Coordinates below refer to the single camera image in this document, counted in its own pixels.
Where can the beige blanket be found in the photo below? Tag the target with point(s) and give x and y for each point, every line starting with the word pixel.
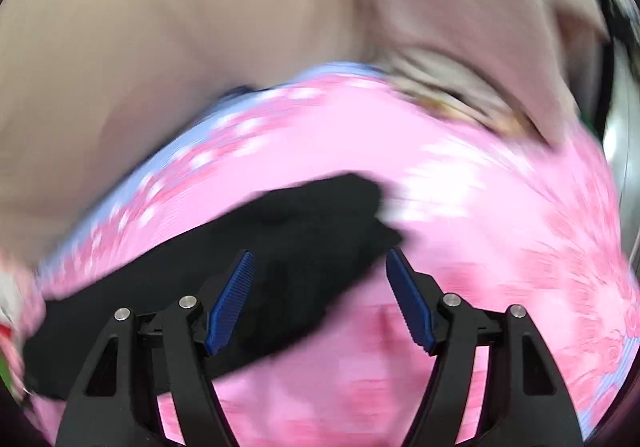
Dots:
pixel 89 88

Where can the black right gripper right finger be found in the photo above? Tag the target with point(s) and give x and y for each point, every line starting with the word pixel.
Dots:
pixel 526 401

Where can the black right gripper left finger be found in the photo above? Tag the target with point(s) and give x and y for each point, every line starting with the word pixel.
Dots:
pixel 113 401

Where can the black pants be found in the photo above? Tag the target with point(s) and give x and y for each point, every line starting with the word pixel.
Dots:
pixel 265 273

